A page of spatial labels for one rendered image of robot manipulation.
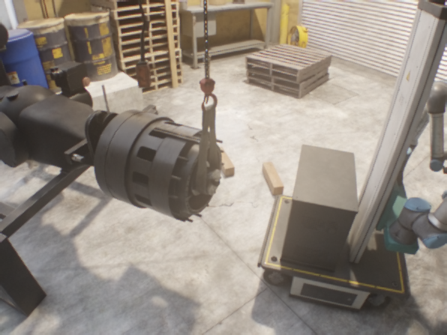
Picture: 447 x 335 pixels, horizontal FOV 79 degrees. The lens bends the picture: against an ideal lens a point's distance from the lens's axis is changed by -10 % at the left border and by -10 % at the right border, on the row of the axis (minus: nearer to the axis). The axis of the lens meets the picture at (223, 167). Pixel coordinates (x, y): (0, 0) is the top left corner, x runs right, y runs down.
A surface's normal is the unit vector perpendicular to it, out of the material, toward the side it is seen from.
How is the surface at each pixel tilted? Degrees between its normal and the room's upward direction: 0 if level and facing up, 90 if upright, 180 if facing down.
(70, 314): 0
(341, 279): 0
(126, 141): 35
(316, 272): 0
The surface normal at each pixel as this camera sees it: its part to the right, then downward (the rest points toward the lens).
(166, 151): -0.23, -0.42
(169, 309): 0.00, -0.81
